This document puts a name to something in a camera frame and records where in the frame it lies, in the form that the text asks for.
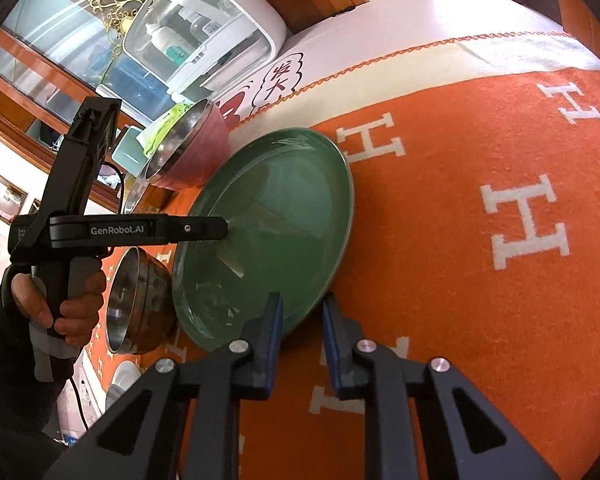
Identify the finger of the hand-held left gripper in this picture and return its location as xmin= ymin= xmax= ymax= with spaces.
xmin=167 ymin=215 xmax=230 ymax=242

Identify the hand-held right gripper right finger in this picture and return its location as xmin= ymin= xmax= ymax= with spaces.
xmin=321 ymin=292 xmax=561 ymax=480

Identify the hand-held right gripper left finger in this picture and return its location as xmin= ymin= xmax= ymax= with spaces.
xmin=42 ymin=290 xmax=286 ymax=480

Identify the large steel bowl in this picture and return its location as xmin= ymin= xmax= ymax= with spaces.
xmin=121 ymin=170 xmax=148 ymax=216

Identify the pink steel-lined bowl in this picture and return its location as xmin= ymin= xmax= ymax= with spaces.
xmin=144 ymin=99 xmax=231 ymax=192

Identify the green plate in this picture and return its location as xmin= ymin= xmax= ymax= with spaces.
xmin=171 ymin=127 xmax=355 ymax=351

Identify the copper-toned steel bowl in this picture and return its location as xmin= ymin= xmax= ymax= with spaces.
xmin=104 ymin=246 xmax=177 ymax=356

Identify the white floral plate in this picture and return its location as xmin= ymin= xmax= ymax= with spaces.
xmin=105 ymin=360 xmax=143 ymax=411

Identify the person's left forearm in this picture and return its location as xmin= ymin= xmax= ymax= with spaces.
xmin=0 ymin=275 xmax=86 ymax=480

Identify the person's left hand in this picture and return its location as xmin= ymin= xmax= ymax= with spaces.
xmin=10 ymin=269 xmax=105 ymax=348

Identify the teal canister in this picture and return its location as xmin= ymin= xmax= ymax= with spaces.
xmin=111 ymin=127 xmax=143 ymax=173

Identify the green tissue pack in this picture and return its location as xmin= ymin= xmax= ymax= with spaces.
xmin=137 ymin=102 xmax=191 ymax=153

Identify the orange patterned tablecloth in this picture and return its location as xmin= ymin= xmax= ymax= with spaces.
xmin=82 ymin=67 xmax=600 ymax=480

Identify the wooden glass sliding door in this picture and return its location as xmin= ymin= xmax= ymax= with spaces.
xmin=0 ymin=0 xmax=371 ymax=211

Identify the white bottle teal label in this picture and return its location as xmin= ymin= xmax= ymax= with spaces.
xmin=147 ymin=25 xmax=191 ymax=63

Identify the gold door ornament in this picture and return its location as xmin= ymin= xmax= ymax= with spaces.
xmin=87 ymin=0 xmax=141 ymax=41

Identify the white clear-lid storage box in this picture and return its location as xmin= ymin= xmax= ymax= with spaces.
xmin=122 ymin=0 xmax=287 ymax=98

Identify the wooden shelf cabinet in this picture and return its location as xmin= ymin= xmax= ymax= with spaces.
xmin=547 ymin=0 xmax=600 ymax=78

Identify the wooden wall niche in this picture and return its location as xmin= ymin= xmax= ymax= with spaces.
xmin=0 ymin=162 xmax=28 ymax=231

